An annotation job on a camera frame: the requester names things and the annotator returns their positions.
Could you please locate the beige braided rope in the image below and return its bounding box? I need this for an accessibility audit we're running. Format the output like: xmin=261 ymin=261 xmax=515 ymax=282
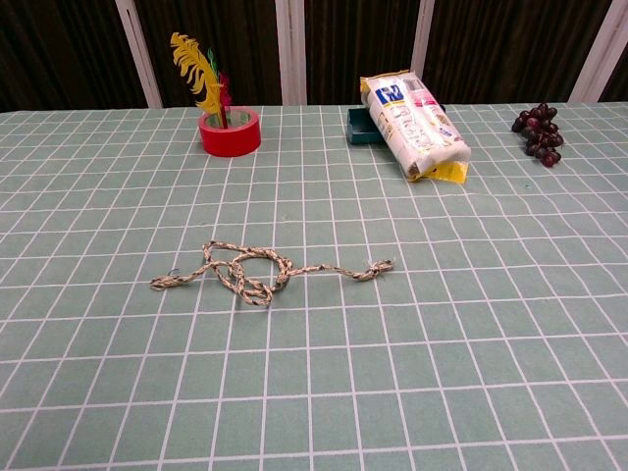
xmin=149 ymin=239 xmax=394 ymax=308

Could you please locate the dark teal box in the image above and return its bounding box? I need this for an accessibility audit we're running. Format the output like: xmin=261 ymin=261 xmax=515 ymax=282
xmin=346 ymin=106 xmax=387 ymax=146

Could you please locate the red tape roll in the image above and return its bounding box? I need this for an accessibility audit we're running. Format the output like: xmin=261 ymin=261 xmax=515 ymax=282
xmin=197 ymin=106 xmax=263 ymax=158

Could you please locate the green checked tablecloth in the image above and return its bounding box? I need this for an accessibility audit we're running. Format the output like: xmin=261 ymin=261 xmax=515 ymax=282
xmin=0 ymin=101 xmax=628 ymax=471

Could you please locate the white and yellow snack bag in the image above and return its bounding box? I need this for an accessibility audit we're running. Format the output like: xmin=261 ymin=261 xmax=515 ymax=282
xmin=359 ymin=71 xmax=473 ymax=184

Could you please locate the red feather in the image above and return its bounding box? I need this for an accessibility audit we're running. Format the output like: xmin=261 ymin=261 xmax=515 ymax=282
xmin=217 ymin=72 xmax=234 ymax=117

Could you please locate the yellow feather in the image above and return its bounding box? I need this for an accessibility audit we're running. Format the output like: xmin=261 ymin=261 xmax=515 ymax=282
xmin=170 ymin=31 xmax=229 ymax=130

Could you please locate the dark red grape bunch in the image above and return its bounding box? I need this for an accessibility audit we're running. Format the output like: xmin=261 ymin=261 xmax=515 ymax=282
xmin=510 ymin=102 xmax=565 ymax=169

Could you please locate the black pleated curtain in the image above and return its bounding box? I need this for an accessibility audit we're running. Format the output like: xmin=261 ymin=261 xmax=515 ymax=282
xmin=0 ymin=0 xmax=628 ymax=114

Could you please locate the white metal frame post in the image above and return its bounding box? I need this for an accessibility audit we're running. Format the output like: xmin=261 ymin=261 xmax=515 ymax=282
xmin=274 ymin=0 xmax=308 ymax=106
xmin=567 ymin=0 xmax=628 ymax=104
xmin=410 ymin=0 xmax=437 ymax=80
xmin=115 ymin=0 xmax=164 ymax=110

